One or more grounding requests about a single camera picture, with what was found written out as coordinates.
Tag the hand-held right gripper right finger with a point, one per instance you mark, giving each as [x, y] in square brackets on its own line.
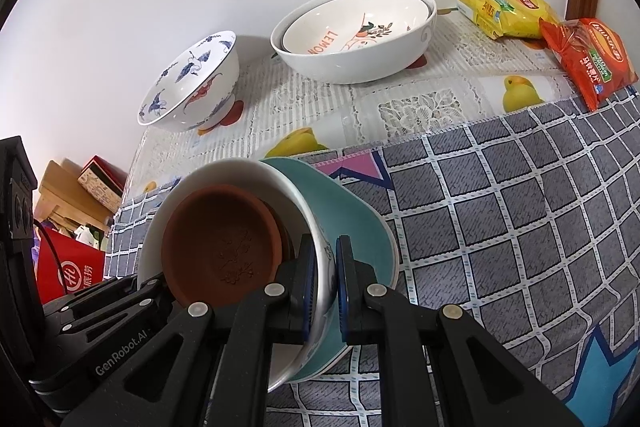
[342, 287]

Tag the lace fruit print tablecloth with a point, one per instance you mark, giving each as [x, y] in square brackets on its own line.
[400, 107]

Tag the orange chips bag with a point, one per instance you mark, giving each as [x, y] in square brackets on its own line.
[590, 57]

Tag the blue crane pattern bowl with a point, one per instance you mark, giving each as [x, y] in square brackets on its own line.
[220, 77]

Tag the yellow chips bag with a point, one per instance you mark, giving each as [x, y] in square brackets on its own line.
[505, 14]

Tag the white orange print bowl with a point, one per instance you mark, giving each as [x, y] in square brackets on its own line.
[340, 22]

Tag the plain white bowl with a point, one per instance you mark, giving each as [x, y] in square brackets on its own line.
[225, 172]

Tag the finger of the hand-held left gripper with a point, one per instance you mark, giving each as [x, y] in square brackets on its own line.
[125, 297]

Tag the red patterned gift box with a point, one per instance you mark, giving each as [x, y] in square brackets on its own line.
[97, 187]

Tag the large white bowl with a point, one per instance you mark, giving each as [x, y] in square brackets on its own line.
[350, 67]

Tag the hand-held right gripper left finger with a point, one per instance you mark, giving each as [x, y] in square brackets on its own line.
[310, 287]

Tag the red paper bag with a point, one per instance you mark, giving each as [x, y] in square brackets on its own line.
[80, 257]

